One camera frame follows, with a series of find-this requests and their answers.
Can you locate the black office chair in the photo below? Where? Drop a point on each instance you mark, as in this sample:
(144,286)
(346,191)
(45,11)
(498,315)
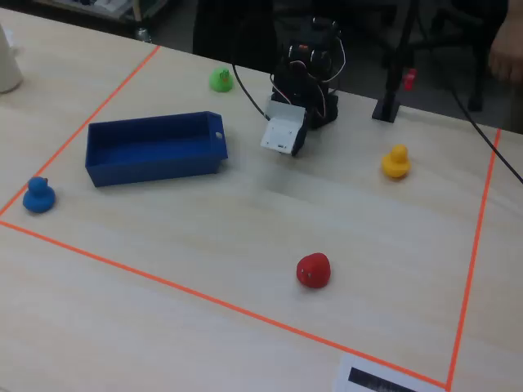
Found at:
(476,98)

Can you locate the orange tape strip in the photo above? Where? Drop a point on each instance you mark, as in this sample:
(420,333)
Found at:
(474,253)
(224,303)
(81,128)

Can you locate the white cup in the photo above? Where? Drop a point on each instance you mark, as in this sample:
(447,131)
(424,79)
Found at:
(8,61)

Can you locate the black camera stand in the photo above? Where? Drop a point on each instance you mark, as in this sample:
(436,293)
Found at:
(386,108)

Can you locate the blue rubber duck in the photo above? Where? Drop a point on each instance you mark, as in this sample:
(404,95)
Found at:
(38,198)

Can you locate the yellow rubber duck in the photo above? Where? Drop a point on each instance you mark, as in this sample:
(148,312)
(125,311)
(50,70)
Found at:
(395,163)

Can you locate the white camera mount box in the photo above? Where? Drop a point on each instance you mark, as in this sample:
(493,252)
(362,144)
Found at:
(282,130)

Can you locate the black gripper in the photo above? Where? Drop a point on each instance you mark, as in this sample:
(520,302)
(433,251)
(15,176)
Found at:
(301,139)

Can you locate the blue plastic box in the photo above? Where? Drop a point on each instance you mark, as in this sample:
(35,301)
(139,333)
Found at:
(155,171)

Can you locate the person's bare hand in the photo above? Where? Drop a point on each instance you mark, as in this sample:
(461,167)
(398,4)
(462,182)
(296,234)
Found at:
(506,53)

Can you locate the green rubber duck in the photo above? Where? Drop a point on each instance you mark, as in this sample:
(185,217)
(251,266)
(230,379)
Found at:
(220,81)

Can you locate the white card with black print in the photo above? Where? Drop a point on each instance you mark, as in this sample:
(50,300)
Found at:
(347,367)

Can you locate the red rubber duck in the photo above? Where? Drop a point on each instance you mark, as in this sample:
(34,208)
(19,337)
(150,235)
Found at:
(314,271)

